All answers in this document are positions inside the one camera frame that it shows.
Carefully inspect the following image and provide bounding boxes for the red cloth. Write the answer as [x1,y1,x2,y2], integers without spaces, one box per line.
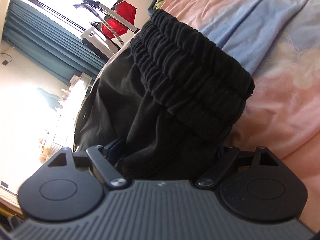
[101,1,137,39]

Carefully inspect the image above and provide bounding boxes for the beige tissue box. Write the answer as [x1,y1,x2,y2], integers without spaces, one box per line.
[70,74,85,85]

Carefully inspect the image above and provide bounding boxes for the black wall plug with cable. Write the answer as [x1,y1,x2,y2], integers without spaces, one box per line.
[0,46,14,67]

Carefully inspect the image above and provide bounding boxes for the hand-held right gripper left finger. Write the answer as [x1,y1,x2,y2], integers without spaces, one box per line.
[47,139,127,190]

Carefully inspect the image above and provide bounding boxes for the bed with pink sheet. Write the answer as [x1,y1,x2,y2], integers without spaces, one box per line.
[95,0,320,233]

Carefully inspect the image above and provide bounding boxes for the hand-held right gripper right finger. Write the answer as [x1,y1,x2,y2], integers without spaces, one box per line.
[196,147,284,188]

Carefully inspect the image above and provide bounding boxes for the garment steamer stand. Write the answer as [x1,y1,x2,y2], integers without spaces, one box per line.
[74,0,140,48]

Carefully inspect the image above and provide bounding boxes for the white vanity desk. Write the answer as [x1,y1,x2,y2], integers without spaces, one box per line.
[40,72,99,160]

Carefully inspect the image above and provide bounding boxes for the black pants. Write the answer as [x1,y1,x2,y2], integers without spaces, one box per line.
[74,9,255,180]

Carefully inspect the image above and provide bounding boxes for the cream knit sweater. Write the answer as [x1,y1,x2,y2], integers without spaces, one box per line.
[154,0,173,12]

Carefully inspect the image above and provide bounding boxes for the blue curtain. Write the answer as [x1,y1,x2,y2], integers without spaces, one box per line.
[2,0,110,85]

